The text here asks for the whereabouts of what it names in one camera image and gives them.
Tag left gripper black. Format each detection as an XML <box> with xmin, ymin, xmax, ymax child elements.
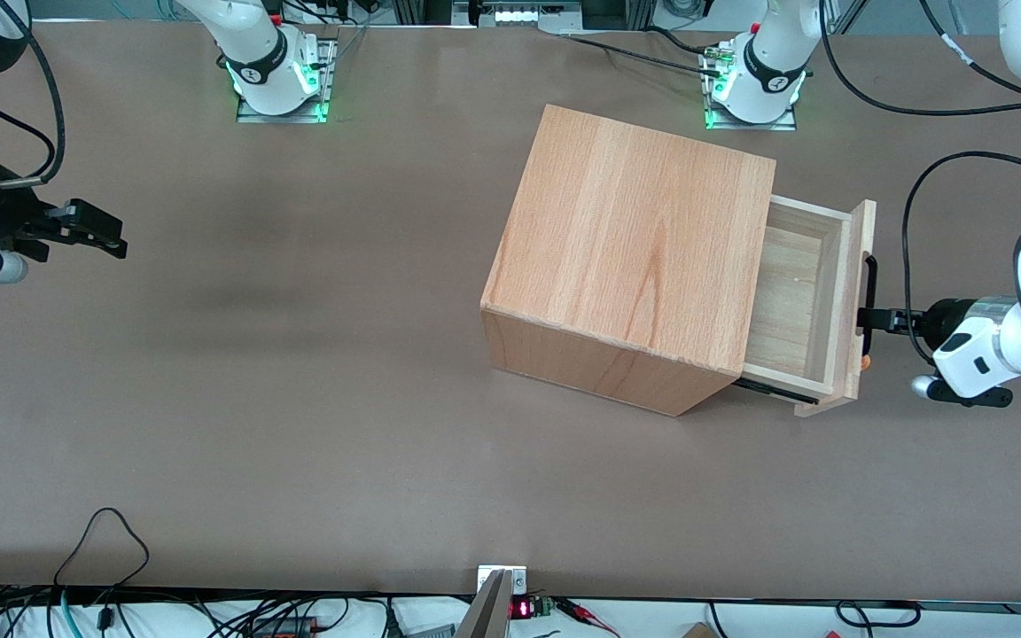
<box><xmin>856</xmin><ymin>300</ymin><xmax>979</xmax><ymax>357</ymax></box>

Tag black drawer handle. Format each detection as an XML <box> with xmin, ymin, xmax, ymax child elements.
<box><xmin>856</xmin><ymin>254</ymin><xmax>878</xmax><ymax>357</ymax></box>

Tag light wooden drawer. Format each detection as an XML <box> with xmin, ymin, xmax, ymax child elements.
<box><xmin>735</xmin><ymin>196</ymin><xmax>877</xmax><ymax>418</ymax></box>

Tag light wooden drawer cabinet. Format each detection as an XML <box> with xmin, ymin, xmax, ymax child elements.
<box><xmin>480</xmin><ymin>104</ymin><xmax>777</xmax><ymax>418</ymax></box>

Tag red clip leads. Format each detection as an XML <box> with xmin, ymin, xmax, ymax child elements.
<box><xmin>555</xmin><ymin>597</ymin><xmax>622</xmax><ymax>638</ymax></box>

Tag orange and black device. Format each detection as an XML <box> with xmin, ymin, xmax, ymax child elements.
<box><xmin>249</xmin><ymin>616</ymin><xmax>316</xmax><ymax>638</ymax></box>

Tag white lit device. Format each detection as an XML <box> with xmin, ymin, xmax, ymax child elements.
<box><xmin>475</xmin><ymin>0</ymin><xmax>584</xmax><ymax>27</ymax></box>

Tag beige angled bar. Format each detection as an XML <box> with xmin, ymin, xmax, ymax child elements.
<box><xmin>455</xmin><ymin>570</ymin><xmax>513</xmax><ymax>638</ymax></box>

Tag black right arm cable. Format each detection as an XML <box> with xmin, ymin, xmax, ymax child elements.
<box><xmin>0</xmin><ymin>0</ymin><xmax>66</xmax><ymax>189</ymax></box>
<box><xmin>0</xmin><ymin>71</ymin><xmax>58</xmax><ymax>165</ymax></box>

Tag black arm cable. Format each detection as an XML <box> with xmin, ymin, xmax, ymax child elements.
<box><xmin>0</xmin><ymin>71</ymin><xmax>58</xmax><ymax>165</ymax></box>
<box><xmin>818</xmin><ymin>0</ymin><xmax>1021</xmax><ymax>118</ymax></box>
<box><xmin>0</xmin><ymin>0</ymin><xmax>66</xmax><ymax>189</ymax></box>

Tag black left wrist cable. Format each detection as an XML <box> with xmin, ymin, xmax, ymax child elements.
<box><xmin>903</xmin><ymin>151</ymin><xmax>1021</xmax><ymax>366</ymax></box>

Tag black drawer slide rail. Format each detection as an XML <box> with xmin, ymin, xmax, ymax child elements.
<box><xmin>735</xmin><ymin>378</ymin><xmax>822</xmax><ymax>407</ymax></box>

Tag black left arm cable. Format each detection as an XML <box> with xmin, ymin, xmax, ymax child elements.
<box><xmin>818</xmin><ymin>0</ymin><xmax>1021</xmax><ymax>118</ymax></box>

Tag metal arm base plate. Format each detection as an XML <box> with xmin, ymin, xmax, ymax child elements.
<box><xmin>704</xmin><ymin>49</ymin><xmax>799</xmax><ymax>132</ymax></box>
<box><xmin>236</xmin><ymin>35</ymin><xmax>339</xmax><ymax>124</ymax></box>

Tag black cable with white label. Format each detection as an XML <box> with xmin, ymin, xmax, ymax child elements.
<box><xmin>918</xmin><ymin>0</ymin><xmax>1021</xmax><ymax>105</ymax></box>

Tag thin black looped cable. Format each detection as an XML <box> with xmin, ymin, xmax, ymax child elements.
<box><xmin>52</xmin><ymin>507</ymin><xmax>151</xmax><ymax>590</ymax></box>

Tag black cable coil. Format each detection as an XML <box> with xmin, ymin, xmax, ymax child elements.
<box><xmin>834</xmin><ymin>600</ymin><xmax>922</xmax><ymax>630</ymax></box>

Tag short black table cable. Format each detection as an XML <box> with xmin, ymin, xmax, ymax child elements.
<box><xmin>643</xmin><ymin>25</ymin><xmax>715</xmax><ymax>58</ymax></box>

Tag long black table cable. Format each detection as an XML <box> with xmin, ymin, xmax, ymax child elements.
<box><xmin>559</xmin><ymin>31</ymin><xmax>729</xmax><ymax>79</ymax></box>

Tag aluminium frame rail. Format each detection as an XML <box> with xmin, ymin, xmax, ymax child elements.
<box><xmin>391</xmin><ymin>0</ymin><xmax>658</xmax><ymax>32</ymax></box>

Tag small grey metal bracket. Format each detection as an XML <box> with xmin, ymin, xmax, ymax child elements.
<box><xmin>477</xmin><ymin>564</ymin><xmax>529</xmax><ymax>596</ymax></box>

